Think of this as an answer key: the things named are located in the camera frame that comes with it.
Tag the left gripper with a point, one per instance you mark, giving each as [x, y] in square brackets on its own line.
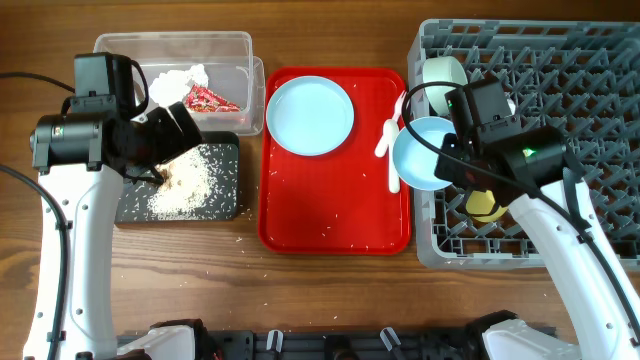
[175, 141]

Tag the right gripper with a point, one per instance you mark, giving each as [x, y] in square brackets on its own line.
[441, 172]

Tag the yellow plastic cup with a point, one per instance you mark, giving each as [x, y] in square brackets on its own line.
[482, 206]

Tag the light blue bowl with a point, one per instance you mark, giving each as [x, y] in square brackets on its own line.
[415, 163]

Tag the white plastic fork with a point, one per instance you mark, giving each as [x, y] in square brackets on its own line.
[393, 178]

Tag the white plastic spoon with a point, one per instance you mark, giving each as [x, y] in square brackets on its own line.
[386, 137]

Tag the red snack wrapper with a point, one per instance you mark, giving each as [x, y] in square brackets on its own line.
[202, 100]

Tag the white napkin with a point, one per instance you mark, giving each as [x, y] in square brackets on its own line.
[173, 86]

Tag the green bowl with food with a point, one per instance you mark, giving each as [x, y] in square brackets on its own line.
[447, 69]

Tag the light blue plate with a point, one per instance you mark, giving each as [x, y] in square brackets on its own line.
[310, 116]

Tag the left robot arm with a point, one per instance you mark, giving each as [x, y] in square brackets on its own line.
[83, 156]

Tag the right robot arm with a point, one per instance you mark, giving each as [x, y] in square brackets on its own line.
[536, 176]

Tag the clear plastic waste bin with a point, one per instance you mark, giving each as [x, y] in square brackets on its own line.
[224, 59]

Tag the grey dishwasher rack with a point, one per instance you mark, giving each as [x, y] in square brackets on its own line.
[580, 77]

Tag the spilled rice pile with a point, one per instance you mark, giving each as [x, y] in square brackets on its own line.
[187, 185]

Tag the black plastic tray bin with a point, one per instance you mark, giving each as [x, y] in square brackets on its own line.
[221, 205]

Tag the red serving tray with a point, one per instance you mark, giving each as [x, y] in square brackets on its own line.
[338, 203]

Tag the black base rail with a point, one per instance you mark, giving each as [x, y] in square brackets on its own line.
[437, 343]

